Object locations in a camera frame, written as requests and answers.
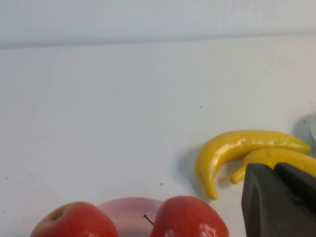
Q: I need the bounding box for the pink round plate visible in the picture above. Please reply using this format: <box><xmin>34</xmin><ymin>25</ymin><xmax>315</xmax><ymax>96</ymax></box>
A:
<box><xmin>97</xmin><ymin>197</ymin><xmax>165</xmax><ymax>237</ymax></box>

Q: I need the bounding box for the yellow banana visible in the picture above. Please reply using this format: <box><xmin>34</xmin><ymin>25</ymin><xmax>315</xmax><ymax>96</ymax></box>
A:
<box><xmin>231</xmin><ymin>147</ymin><xmax>316</xmax><ymax>185</ymax></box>
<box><xmin>195</xmin><ymin>130</ymin><xmax>312</xmax><ymax>201</ymax></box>

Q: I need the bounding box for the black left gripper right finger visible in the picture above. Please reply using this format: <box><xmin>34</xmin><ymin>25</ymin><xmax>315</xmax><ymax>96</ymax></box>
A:
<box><xmin>274</xmin><ymin>161</ymin><xmax>316</xmax><ymax>215</ymax></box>

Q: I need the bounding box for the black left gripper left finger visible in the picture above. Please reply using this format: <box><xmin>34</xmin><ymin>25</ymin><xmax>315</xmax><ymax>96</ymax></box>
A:
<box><xmin>241</xmin><ymin>162</ymin><xmax>316</xmax><ymax>237</ymax></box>

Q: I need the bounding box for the red apple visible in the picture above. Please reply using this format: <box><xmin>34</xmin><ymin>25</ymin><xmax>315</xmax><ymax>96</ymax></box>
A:
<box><xmin>29</xmin><ymin>201</ymin><xmax>119</xmax><ymax>237</ymax></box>
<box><xmin>143</xmin><ymin>196</ymin><xmax>231</xmax><ymax>237</ymax></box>

